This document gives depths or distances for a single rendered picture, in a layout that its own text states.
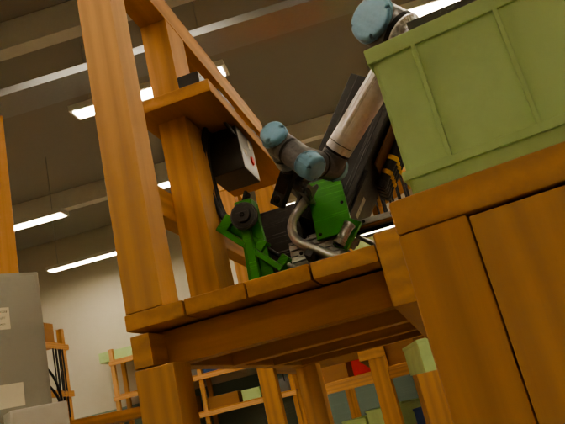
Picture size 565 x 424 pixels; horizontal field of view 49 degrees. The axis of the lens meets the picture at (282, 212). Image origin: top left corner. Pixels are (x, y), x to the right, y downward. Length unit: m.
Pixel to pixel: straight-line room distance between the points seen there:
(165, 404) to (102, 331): 10.58
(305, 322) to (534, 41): 0.83
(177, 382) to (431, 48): 0.89
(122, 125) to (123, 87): 0.10
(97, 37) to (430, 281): 1.21
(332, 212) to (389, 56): 1.26
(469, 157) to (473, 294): 0.13
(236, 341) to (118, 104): 0.62
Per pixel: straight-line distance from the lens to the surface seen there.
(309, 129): 9.42
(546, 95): 0.64
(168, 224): 1.80
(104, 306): 11.94
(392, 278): 1.21
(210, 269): 1.73
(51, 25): 6.33
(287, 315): 1.33
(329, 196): 1.94
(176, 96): 1.82
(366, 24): 1.55
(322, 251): 1.82
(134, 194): 1.42
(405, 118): 0.65
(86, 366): 11.99
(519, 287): 0.60
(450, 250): 0.61
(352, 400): 6.15
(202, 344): 1.38
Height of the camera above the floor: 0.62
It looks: 17 degrees up
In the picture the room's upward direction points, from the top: 14 degrees counter-clockwise
